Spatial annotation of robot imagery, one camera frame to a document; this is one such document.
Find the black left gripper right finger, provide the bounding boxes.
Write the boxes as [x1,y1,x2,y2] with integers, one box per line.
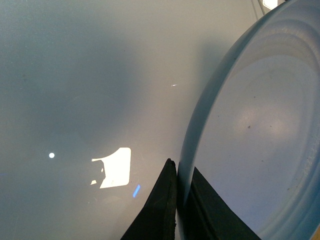
[177,167,260,240]

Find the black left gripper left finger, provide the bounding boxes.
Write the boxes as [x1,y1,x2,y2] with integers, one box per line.
[121,158,177,240]

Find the light blue plate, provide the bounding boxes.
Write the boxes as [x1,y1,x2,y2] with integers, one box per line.
[178,0,320,240]

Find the white toaster cable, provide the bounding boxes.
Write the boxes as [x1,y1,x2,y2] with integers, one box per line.
[249,0,266,21]

